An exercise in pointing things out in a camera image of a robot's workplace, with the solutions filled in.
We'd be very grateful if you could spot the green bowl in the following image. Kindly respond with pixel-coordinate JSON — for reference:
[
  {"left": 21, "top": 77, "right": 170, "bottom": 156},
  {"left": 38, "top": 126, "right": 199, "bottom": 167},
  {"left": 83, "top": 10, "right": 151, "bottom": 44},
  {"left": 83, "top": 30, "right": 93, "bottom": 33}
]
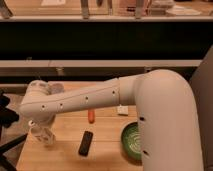
[{"left": 121, "top": 122, "right": 141, "bottom": 162}]

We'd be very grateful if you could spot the black remote control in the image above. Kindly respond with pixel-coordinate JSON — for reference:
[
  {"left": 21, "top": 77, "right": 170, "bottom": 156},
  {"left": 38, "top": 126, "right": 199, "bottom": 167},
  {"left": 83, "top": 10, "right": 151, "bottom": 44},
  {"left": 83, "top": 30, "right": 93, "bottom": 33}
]
[{"left": 78, "top": 131, "right": 93, "bottom": 156}]

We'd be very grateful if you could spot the black office chair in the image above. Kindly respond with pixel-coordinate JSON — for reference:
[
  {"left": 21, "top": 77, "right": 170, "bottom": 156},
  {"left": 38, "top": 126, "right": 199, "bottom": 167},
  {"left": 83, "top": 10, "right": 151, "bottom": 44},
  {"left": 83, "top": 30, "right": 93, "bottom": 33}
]
[{"left": 0, "top": 90, "right": 29, "bottom": 171}]

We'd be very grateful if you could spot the white paper cup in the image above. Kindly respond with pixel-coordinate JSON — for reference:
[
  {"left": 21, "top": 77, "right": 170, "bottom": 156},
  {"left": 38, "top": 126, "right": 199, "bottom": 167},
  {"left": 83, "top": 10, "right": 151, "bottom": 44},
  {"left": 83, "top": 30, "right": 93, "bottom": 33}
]
[{"left": 50, "top": 83, "right": 64, "bottom": 94}]

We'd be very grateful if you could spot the orange carrot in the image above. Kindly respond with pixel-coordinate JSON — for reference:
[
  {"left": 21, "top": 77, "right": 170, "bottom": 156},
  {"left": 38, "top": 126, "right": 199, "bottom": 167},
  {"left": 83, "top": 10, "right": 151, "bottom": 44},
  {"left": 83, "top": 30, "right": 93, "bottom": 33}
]
[{"left": 88, "top": 109, "right": 95, "bottom": 123}]

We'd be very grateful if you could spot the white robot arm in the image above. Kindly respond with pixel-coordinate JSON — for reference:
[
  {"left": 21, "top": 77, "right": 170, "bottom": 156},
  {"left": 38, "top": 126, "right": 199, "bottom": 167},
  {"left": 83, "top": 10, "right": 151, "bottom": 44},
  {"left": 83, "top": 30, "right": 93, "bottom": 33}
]
[{"left": 20, "top": 69, "right": 204, "bottom": 171}]

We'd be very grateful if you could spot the clear plastic water bottle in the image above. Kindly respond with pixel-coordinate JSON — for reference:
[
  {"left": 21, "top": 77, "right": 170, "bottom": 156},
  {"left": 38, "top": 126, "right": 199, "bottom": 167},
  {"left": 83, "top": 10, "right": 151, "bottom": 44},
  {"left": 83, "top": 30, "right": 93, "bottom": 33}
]
[{"left": 28, "top": 120, "right": 55, "bottom": 145}]

